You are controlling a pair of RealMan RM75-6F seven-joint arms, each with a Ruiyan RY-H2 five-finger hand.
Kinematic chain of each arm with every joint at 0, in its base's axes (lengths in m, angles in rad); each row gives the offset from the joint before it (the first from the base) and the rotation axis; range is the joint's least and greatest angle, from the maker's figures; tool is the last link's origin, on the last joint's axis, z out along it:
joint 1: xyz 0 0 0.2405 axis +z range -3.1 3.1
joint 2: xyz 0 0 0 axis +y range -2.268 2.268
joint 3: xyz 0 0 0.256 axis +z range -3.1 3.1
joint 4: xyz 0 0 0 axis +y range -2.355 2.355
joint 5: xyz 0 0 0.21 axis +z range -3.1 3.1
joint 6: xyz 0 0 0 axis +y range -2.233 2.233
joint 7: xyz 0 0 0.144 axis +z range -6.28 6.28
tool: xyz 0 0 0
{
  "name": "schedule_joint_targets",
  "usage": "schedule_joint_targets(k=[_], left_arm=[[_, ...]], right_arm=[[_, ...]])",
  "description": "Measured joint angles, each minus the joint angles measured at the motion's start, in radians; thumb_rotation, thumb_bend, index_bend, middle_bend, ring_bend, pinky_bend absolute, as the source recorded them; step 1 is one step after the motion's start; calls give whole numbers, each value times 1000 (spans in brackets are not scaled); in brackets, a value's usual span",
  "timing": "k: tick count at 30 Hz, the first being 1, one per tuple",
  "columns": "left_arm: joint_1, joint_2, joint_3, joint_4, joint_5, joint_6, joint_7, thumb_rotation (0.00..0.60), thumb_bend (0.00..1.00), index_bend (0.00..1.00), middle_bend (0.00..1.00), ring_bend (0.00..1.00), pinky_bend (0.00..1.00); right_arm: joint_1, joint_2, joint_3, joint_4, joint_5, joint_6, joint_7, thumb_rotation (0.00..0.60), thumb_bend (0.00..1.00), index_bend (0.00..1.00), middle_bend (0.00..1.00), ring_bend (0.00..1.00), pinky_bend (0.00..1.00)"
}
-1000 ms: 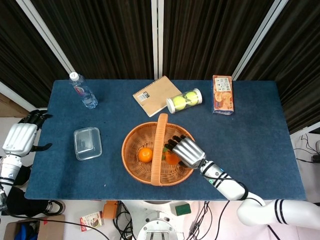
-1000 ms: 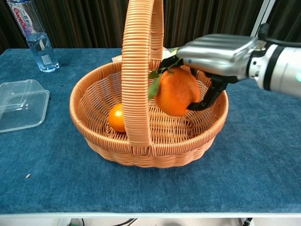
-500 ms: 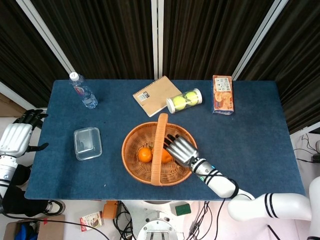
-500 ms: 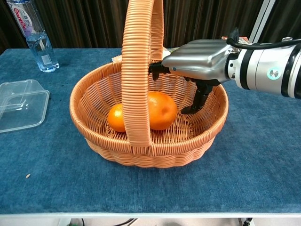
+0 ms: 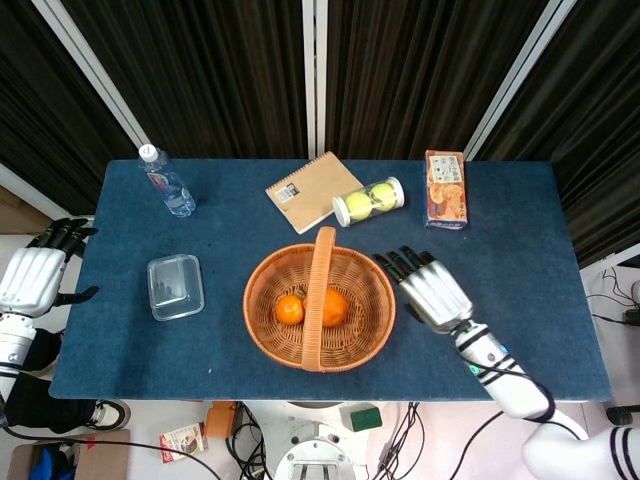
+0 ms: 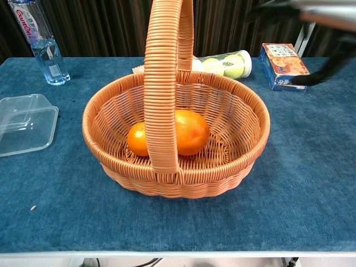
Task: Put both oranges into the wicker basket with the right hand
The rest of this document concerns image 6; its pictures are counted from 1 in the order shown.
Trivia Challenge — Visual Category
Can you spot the clear tennis ball tube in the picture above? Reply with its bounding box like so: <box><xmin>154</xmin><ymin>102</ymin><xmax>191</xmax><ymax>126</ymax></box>
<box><xmin>191</xmin><ymin>50</ymin><xmax>253</xmax><ymax>80</ymax></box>

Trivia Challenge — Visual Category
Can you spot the small orange without leaves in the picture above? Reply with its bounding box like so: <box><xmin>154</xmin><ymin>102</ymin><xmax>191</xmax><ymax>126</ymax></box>
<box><xmin>127</xmin><ymin>122</ymin><xmax>150</xmax><ymax>157</ymax></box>

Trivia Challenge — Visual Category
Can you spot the orange wicker basket with handle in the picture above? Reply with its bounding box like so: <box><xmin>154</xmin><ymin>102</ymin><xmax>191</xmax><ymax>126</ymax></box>
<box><xmin>82</xmin><ymin>0</ymin><xmax>271</xmax><ymax>199</ymax></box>

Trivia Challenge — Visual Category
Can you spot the blue orange cracker box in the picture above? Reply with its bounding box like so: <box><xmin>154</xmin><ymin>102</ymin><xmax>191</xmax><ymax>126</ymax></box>
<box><xmin>258</xmin><ymin>43</ymin><xmax>311</xmax><ymax>92</ymax></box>

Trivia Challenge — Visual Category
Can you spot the clear plastic food container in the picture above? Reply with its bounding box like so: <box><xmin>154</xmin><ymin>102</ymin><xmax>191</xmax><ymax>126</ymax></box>
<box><xmin>0</xmin><ymin>93</ymin><xmax>60</xmax><ymax>158</ymax></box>

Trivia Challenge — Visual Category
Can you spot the clear plastic water bottle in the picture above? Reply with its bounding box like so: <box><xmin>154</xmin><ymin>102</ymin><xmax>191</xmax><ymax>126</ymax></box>
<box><xmin>7</xmin><ymin>0</ymin><xmax>71</xmax><ymax>86</ymax></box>

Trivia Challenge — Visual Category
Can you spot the blue table cloth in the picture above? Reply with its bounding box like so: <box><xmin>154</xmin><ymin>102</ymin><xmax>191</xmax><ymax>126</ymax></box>
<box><xmin>0</xmin><ymin>57</ymin><xmax>356</xmax><ymax>254</ymax></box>

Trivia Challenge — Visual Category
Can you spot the yellow tennis ball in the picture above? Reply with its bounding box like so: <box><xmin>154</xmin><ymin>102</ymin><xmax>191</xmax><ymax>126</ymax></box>
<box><xmin>224</xmin><ymin>58</ymin><xmax>247</xmax><ymax>80</ymax></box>
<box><xmin>202</xmin><ymin>57</ymin><xmax>225</xmax><ymax>76</ymax></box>

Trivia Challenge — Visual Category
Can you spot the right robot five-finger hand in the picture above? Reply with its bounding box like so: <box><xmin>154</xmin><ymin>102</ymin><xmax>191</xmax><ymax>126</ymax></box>
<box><xmin>246</xmin><ymin>0</ymin><xmax>356</xmax><ymax>86</ymax></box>

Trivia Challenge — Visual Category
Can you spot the white partition post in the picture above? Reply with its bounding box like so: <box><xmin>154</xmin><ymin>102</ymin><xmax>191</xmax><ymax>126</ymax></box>
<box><xmin>294</xmin><ymin>23</ymin><xmax>317</xmax><ymax>58</ymax></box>

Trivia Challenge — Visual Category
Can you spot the large orange with leaves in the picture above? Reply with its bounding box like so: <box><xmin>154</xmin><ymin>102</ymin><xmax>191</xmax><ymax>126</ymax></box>
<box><xmin>174</xmin><ymin>109</ymin><xmax>211</xmax><ymax>156</ymax></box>

